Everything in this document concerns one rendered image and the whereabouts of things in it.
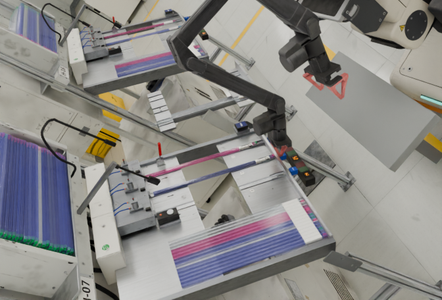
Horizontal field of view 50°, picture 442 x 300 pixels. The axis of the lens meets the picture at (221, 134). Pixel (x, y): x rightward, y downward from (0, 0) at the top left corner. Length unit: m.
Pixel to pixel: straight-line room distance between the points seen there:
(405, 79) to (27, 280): 1.72
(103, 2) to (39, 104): 3.67
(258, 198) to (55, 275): 0.75
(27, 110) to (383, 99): 1.80
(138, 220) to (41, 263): 0.39
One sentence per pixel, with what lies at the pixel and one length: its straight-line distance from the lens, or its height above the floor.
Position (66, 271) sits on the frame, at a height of 1.40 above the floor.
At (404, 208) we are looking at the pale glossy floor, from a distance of 2.39.
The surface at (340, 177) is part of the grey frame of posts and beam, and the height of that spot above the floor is 0.08.
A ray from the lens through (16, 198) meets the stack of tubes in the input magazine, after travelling 1.60.
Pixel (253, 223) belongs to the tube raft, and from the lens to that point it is 1.68.
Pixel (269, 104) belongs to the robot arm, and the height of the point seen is 0.92.
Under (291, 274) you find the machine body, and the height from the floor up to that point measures 0.52.
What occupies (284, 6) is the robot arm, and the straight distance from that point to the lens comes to 1.28.
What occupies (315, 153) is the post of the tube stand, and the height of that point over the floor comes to 0.01.
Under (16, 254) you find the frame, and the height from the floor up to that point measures 1.56.
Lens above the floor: 1.99
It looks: 34 degrees down
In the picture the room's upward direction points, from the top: 63 degrees counter-clockwise
